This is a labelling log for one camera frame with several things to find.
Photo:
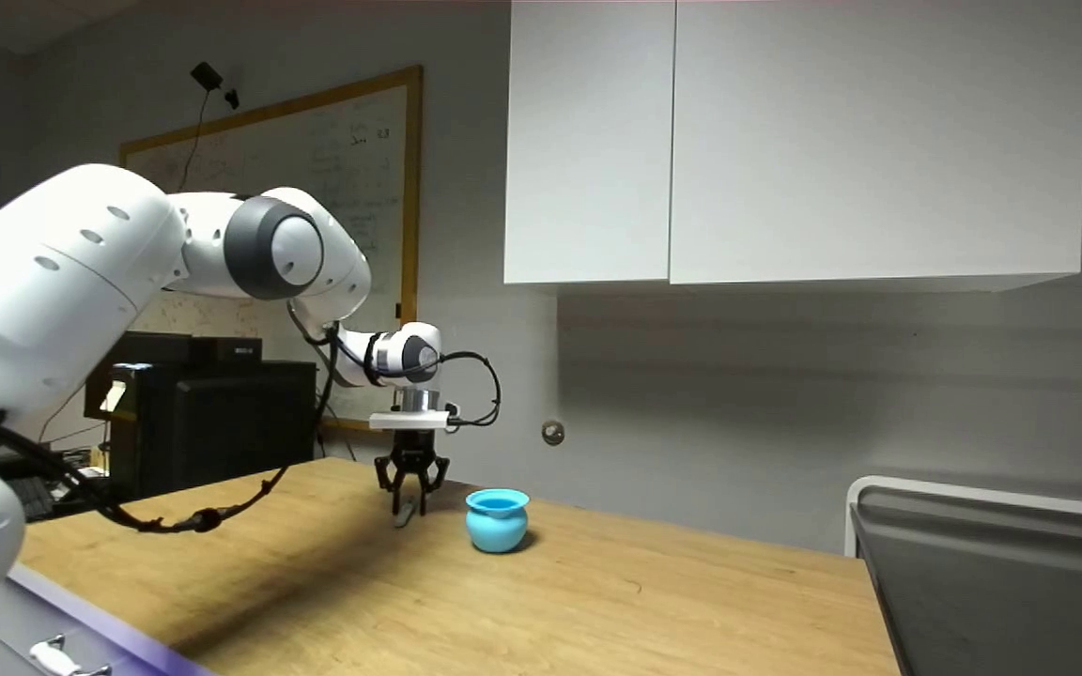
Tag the black printer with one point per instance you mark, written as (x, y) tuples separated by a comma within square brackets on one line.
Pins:
[(214, 419)]

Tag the grey drawer cabinet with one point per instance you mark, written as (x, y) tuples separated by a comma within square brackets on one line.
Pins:
[(15, 622)]

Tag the small blue bowl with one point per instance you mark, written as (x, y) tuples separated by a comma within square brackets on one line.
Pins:
[(497, 522)]

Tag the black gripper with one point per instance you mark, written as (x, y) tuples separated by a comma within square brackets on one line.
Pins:
[(411, 447)]

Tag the round metal wall knob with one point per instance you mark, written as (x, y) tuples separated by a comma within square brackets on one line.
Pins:
[(553, 433)]

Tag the white wall cabinet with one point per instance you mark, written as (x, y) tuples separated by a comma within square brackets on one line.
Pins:
[(789, 138)]

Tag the small black camera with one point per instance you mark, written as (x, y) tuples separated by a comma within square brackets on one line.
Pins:
[(204, 78)]

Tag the white framed grey bin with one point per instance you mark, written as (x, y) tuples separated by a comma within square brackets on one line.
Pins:
[(1003, 586)]

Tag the wood framed whiteboard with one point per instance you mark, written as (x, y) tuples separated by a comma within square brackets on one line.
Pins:
[(356, 161)]

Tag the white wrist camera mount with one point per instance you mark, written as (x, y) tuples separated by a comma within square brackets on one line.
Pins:
[(413, 421)]

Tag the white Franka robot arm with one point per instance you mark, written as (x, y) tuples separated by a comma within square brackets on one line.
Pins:
[(66, 277)]

